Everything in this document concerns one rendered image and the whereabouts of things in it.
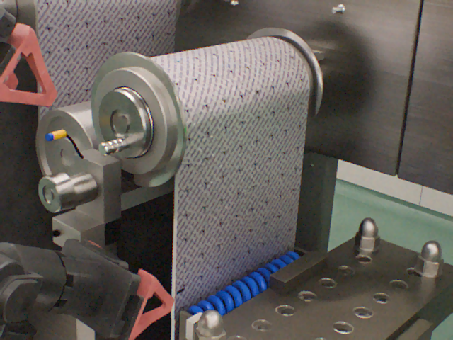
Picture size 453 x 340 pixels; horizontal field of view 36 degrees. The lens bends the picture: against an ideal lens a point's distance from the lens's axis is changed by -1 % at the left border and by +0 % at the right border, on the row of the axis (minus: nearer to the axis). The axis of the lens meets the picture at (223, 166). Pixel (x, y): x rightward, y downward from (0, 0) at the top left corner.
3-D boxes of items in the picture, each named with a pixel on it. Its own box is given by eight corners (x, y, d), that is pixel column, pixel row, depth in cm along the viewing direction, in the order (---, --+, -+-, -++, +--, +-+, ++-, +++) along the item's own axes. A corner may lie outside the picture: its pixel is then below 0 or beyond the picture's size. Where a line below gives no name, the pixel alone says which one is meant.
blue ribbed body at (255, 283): (180, 330, 82) (180, 304, 81) (289, 266, 97) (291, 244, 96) (202, 343, 80) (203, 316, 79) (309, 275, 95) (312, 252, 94)
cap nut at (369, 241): (347, 246, 99) (352, 217, 98) (361, 238, 102) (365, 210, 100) (371, 255, 97) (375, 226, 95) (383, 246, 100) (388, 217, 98)
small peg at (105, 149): (95, 146, 74) (103, 141, 73) (116, 139, 76) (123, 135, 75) (101, 158, 74) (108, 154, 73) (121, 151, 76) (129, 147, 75)
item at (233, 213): (170, 317, 81) (175, 168, 74) (290, 250, 98) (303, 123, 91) (174, 319, 81) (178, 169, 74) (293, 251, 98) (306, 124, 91)
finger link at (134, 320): (175, 344, 73) (112, 342, 66) (129, 316, 77) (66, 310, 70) (198, 283, 73) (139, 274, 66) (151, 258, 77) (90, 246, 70)
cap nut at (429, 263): (409, 270, 94) (415, 240, 92) (422, 261, 96) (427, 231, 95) (434, 280, 91) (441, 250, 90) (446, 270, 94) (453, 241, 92)
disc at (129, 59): (95, 173, 83) (85, 47, 79) (99, 173, 83) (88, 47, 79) (187, 199, 74) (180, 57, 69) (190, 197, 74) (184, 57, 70)
